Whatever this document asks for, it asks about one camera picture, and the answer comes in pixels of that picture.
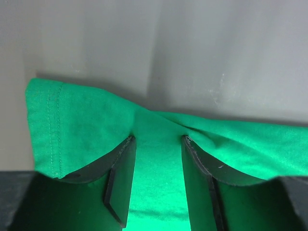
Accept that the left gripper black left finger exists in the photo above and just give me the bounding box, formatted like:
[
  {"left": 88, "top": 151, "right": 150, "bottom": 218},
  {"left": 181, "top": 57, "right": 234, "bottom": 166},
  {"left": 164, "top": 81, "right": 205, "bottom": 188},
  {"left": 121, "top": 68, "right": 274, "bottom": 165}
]
[{"left": 14, "top": 136, "right": 136, "bottom": 231}]

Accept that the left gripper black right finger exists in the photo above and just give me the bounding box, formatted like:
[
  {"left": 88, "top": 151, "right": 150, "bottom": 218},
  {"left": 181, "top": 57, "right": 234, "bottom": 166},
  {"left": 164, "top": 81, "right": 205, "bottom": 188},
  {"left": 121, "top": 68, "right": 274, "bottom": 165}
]
[{"left": 181, "top": 136, "right": 301, "bottom": 231}]

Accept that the green t shirt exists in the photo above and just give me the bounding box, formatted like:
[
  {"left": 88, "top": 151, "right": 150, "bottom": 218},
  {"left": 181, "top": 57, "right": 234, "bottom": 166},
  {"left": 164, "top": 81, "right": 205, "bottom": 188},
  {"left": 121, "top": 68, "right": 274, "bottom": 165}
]
[{"left": 26, "top": 78, "right": 308, "bottom": 231}]

